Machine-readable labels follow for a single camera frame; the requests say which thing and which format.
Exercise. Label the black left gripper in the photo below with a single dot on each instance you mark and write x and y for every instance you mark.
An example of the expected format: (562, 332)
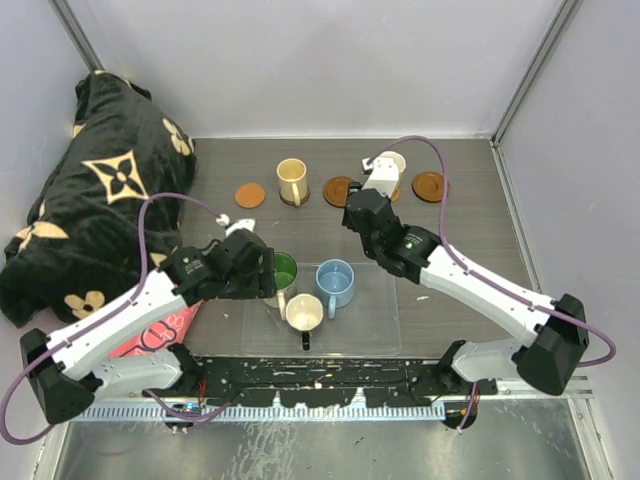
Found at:
(262, 284)

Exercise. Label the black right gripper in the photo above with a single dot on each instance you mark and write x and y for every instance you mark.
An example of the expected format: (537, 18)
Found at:
(347, 220)

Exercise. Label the brown ringed wooden coaster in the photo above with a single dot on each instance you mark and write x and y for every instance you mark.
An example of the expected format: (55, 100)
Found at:
(337, 189)

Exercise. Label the olive green white mug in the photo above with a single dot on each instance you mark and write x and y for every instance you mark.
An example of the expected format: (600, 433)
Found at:
(399, 160)

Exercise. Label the dark brown coaster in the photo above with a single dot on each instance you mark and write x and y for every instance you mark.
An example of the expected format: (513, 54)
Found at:
(291, 201)

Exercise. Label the light brown ringed coaster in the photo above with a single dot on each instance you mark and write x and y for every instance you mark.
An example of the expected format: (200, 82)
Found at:
(429, 186)

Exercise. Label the blue mug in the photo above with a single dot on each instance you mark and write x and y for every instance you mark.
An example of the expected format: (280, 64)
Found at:
(335, 285)

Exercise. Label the white mug black handle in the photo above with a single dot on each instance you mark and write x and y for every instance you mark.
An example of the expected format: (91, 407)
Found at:
(304, 312)

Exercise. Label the yellow mug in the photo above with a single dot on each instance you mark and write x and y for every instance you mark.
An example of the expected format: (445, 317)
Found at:
(292, 177)

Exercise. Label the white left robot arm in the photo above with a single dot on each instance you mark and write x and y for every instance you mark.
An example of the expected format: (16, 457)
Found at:
(70, 369)

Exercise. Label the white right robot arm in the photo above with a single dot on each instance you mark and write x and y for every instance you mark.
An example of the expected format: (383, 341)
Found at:
(548, 336)

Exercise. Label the green interior mug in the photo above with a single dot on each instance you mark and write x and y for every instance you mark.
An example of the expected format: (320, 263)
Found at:
(285, 275)

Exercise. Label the pink printed cloth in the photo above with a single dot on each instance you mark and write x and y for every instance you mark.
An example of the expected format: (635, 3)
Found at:
(160, 335)

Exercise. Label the clear plastic tray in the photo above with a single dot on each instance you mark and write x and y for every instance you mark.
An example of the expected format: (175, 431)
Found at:
(367, 327)

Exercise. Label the black floral plush blanket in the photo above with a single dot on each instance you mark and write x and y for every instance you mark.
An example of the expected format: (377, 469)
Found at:
(79, 249)

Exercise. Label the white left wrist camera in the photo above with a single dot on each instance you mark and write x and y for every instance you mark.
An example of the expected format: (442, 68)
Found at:
(230, 226)

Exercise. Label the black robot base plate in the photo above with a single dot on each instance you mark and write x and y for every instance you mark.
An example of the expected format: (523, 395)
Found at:
(316, 382)

